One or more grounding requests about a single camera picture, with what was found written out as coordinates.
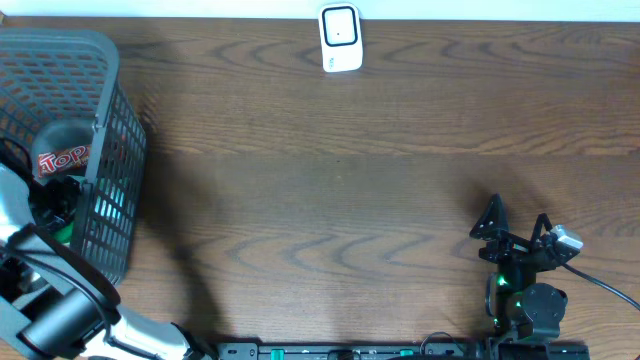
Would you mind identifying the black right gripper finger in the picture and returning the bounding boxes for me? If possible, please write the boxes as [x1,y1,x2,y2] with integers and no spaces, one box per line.
[469,194,509,240]
[530,213,552,246]

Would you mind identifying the green lid jar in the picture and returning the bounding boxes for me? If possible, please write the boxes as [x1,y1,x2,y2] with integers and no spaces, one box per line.
[53,222,74,245]

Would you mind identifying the red Top chocolate bar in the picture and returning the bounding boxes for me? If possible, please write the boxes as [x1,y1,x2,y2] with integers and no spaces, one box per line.
[37,145,91,178]

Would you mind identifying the mint tissue wipes pack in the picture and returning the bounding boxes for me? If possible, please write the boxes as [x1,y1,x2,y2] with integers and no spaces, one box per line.
[94,178,127,222]

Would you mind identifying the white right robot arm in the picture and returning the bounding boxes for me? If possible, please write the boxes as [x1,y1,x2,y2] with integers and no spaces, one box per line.
[469,194,583,342]

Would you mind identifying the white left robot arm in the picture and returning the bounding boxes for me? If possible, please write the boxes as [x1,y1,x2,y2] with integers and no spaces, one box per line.
[1,167,219,360]

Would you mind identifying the white barcode scanner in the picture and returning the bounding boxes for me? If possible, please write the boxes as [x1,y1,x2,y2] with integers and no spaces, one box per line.
[318,3,364,73]

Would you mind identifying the grey plastic basket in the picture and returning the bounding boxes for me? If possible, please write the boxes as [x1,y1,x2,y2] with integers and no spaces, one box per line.
[1,28,147,284]

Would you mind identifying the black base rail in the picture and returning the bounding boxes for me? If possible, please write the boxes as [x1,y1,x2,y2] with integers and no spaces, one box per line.
[216,341,591,360]

